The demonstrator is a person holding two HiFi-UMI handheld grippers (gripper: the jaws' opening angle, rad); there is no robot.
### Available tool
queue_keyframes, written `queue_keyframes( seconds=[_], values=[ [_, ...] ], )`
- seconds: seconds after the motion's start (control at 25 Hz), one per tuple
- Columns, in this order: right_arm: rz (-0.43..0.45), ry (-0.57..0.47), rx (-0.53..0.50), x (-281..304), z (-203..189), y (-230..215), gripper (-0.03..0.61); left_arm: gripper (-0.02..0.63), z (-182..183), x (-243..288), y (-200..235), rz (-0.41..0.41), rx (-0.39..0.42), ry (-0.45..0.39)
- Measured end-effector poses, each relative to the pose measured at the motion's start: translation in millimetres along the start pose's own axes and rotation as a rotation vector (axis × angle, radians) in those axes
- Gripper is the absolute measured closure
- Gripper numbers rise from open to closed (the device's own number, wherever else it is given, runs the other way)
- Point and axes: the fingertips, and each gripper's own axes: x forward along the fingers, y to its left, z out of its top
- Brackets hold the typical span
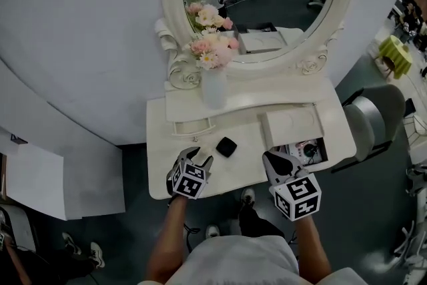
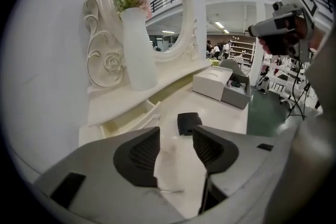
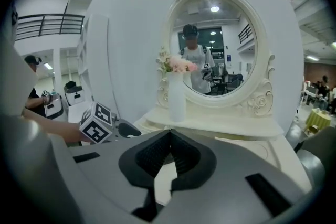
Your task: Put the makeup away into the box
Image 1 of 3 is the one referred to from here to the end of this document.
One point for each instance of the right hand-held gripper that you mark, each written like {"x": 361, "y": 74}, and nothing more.
{"x": 297, "y": 197}

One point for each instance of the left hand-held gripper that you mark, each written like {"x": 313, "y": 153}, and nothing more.
{"x": 188, "y": 182}

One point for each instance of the small black compact case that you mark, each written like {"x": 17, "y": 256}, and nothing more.
{"x": 226, "y": 147}

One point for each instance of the white jewellery box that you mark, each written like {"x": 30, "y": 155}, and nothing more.
{"x": 290, "y": 127}

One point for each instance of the person's left forearm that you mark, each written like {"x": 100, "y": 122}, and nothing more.
{"x": 168, "y": 240}

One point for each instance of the person's right forearm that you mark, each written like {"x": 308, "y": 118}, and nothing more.
{"x": 312, "y": 247}

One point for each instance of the round green jar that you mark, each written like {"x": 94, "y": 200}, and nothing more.
{"x": 310, "y": 151}

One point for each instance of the small white open drawer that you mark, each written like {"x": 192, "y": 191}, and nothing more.
{"x": 191, "y": 127}

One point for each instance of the white dressing table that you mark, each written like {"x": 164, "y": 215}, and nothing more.
{"x": 233, "y": 173}

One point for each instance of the person's right shoe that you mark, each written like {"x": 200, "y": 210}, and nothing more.
{"x": 247, "y": 197}

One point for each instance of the person's shoe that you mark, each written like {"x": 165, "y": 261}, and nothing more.
{"x": 247, "y": 197}
{"x": 212, "y": 232}

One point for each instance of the person's black trousers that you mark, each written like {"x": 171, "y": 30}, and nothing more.
{"x": 260, "y": 222}

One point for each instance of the person's left shoe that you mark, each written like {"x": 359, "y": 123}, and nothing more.
{"x": 212, "y": 232}

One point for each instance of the grey upholstered chair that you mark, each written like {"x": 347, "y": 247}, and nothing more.
{"x": 373, "y": 120}

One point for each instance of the person's white shirt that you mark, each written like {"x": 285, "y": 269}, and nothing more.
{"x": 240, "y": 263}

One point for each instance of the pink flower bouquet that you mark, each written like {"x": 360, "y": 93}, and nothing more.
{"x": 213, "y": 51}

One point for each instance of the grey backpack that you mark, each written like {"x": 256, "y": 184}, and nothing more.
{"x": 417, "y": 180}

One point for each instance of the white office chair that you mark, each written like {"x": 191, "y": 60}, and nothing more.
{"x": 412, "y": 250}

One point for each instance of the green cloth round table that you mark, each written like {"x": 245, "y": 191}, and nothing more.
{"x": 395, "y": 55}

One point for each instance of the white carved oval mirror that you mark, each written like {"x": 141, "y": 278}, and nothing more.
{"x": 343, "y": 10}

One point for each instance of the black picture frame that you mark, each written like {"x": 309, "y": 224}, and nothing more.
{"x": 19, "y": 139}

